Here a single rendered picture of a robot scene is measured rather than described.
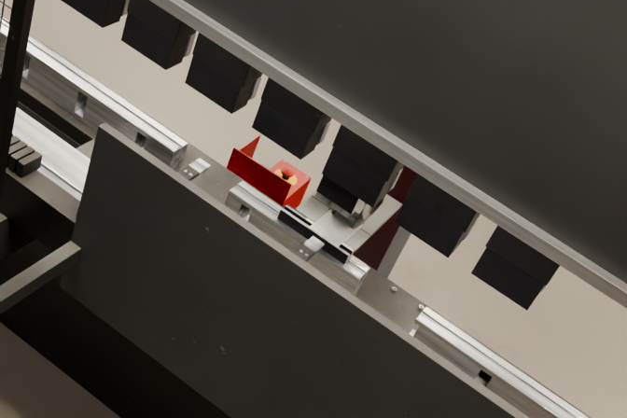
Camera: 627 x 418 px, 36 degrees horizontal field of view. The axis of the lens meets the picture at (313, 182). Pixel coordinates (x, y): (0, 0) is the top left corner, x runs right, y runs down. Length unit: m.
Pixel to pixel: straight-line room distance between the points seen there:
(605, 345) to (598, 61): 2.63
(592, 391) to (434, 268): 0.77
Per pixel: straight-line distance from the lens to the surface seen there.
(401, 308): 2.41
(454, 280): 4.01
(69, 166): 2.28
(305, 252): 2.23
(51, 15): 4.68
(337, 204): 2.23
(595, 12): 1.62
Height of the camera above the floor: 2.44
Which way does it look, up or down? 36 degrees down
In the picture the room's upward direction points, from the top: 23 degrees clockwise
